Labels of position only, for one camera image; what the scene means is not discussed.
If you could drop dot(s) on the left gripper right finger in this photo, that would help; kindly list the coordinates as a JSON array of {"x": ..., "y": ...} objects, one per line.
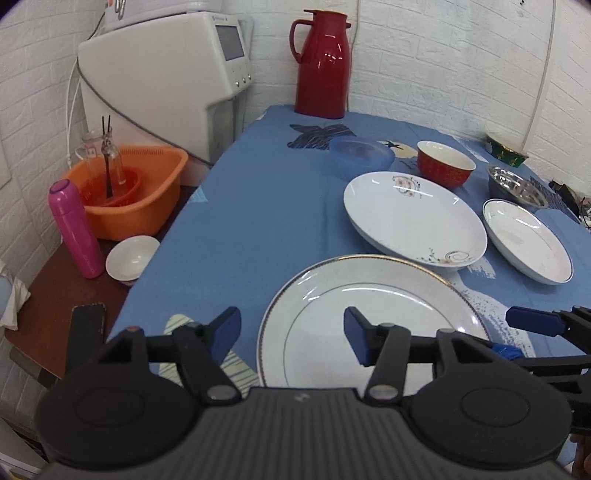
[{"x": 385, "y": 347}]

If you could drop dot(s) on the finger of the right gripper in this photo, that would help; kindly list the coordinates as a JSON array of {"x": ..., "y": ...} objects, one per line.
[
  {"x": 573, "y": 325},
  {"x": 570, "y": 375}
]

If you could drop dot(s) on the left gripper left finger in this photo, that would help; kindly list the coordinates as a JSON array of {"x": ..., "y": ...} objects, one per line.
[{"x": 202, "y": 349}]

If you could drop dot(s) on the white blue-rimmed deep plate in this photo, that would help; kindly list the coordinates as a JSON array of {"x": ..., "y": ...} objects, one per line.
[{"x": 526, "y": 243}]

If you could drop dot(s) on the white ceramic bowl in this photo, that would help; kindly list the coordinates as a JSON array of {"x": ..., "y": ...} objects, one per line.
[{"x": 129, "y": 258}]

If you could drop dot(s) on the white deep plate floral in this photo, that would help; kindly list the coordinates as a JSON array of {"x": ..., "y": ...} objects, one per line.
[{"x": 406, "y": 215}]

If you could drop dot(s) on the stainless steel bowl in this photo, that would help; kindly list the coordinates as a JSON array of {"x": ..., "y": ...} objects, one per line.
[{"x": 506, "y": 185}]

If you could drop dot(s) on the red ceramic bowl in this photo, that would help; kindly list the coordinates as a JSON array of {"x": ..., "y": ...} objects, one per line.
[{"x": 443, "y": 164}]

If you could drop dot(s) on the blue translucent plastic bowl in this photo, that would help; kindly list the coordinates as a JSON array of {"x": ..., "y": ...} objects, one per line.
[{"x": 354, "y": 156}]

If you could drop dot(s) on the black phone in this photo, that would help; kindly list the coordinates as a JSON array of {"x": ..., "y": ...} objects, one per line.
[{"x": 86, "y": 334}]

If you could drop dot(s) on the orange plastic basin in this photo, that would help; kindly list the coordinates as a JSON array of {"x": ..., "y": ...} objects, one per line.
[{"x": 159, "y": 169}]

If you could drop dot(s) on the blue patterned tablecloth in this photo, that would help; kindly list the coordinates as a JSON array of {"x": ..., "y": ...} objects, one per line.
[{"x": 269, "y": 210}]

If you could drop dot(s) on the brown wooden side table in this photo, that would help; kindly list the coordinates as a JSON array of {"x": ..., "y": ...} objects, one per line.
[{"x": 39, "y": 345}]

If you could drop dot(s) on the green gold-rimmed bowl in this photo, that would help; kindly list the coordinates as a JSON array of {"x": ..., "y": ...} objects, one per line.
[{"x": 504, "y": 153}]

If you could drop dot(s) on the crumpled white tissue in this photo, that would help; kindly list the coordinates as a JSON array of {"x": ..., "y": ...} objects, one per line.
[{"x": 13, "y": 295}]

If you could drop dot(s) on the pink water bottle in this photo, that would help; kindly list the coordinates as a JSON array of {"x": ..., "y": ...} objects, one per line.
[{"x": 70, "y": 216}]

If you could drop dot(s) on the glass bottle in basin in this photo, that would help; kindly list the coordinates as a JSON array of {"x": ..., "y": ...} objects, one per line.
[{"x": 102, "y": 157}]

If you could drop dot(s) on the white countertop appliance with screen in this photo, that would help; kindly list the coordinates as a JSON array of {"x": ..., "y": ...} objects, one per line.
[{"x": 171, "y": 80}]

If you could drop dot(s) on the red thermos jug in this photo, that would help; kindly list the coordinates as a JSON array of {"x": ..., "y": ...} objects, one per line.
[{"x": 324, "y": 65}]

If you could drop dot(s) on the white wall water purifier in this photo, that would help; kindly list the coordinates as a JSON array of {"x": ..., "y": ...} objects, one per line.
[{"x": 121, "y": 13}]

